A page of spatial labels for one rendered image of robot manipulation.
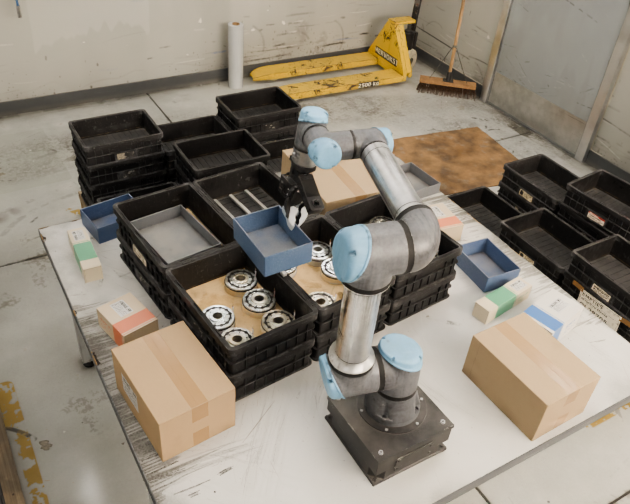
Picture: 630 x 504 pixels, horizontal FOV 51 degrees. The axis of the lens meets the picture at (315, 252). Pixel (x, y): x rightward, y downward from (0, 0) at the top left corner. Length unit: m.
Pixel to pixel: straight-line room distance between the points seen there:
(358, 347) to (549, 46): 3.85
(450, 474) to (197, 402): 0.70
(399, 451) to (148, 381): 0.68
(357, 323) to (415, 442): 0.44
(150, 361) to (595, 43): 3.80
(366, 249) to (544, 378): 0.84
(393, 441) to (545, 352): 0.56
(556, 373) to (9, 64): 4.02
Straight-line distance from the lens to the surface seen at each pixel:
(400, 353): 1.70
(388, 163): 1.61
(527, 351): 2.07
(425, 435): 1.84
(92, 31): 5.03
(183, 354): 1.89
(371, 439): 1.80
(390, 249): 1.37
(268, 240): 1.94
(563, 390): 2.00
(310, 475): 1.85
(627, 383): 2.36
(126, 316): 2.15
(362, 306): 1.47
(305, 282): 2.16
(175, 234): 2.35
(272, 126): 3.74
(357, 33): 6.01
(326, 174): 2.58
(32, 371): 3.13
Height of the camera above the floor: 2.24
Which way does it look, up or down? 38 degrees down
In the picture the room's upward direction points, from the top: 6 degrees clockwise
